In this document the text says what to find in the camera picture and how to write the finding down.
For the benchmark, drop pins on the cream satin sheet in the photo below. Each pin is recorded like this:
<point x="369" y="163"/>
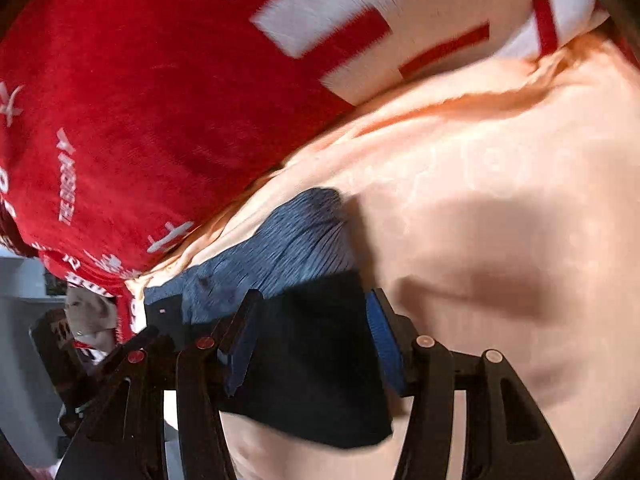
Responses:
<point x="500" y="210"/>

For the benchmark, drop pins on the black pants with blue stripes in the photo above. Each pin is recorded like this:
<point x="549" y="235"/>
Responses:
<point x="310" y="350"/>

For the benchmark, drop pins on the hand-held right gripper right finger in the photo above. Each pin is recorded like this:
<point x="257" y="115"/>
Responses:
<point x="384" y="345"/>

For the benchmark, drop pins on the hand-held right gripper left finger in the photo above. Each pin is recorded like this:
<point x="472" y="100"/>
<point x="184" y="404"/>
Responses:
<point x="241" y="355"/>

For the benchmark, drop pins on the red printed blanket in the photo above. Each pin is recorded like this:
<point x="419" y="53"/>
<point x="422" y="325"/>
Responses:
<point x="150" y="85"/>

